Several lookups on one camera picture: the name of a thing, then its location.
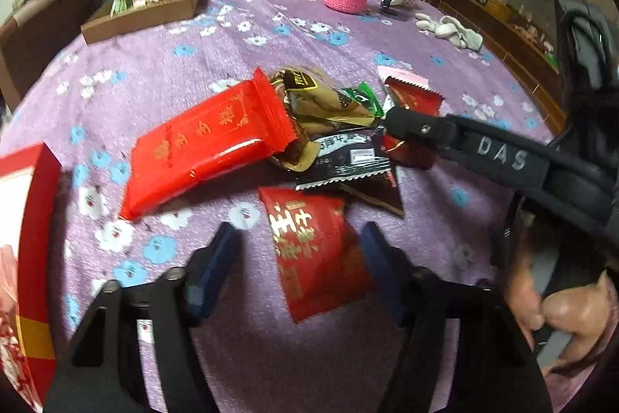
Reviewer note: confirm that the white pink snack packet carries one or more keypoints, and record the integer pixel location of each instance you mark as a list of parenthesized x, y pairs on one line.
[(402, 75)]

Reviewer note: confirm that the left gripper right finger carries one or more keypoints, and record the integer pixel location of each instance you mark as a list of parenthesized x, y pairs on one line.
[(469, 327)]

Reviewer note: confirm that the dark purple plum packet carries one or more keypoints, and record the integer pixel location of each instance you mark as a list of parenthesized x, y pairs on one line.
[(355, 161)]

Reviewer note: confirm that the wooden sideboard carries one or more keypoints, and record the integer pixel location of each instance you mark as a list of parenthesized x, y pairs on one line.
[(528, 65)]

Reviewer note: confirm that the long red snack pack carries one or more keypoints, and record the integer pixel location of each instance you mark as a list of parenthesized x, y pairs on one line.
[(235, 128)]

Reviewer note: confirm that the red square snack packet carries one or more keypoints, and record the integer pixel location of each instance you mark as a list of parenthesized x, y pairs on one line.
[(319, 259)]

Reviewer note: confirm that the red gift box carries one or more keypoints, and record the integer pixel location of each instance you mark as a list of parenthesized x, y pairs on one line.
[(29, 179)]

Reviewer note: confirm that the gold brown snack packet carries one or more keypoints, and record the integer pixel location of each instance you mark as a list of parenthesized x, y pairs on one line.
[(316, 107)]

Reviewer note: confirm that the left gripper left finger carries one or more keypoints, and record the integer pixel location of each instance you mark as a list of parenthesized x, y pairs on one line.
[(102, 370)]

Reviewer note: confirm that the green snack packet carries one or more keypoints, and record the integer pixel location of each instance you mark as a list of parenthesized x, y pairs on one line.
[(365, 96)]

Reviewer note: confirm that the white gloves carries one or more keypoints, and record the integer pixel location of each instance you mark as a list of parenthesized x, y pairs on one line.
[(450, 29)]

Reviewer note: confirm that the red white patterned packet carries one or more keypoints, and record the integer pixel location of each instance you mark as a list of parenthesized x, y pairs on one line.
[(13, 362)]

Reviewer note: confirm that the red gold-lettered snack packet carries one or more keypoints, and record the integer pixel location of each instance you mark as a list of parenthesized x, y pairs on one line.
[(408, 125)]

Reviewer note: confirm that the brown cardboard snack tray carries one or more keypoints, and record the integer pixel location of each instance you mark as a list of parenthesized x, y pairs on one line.
[(118, 17)]

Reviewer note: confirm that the person's right hand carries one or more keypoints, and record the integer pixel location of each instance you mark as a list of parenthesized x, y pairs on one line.
[(579, 315)]

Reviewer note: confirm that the brown armchair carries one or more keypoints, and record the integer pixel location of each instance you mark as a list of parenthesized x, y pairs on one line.
[(32, 36)]

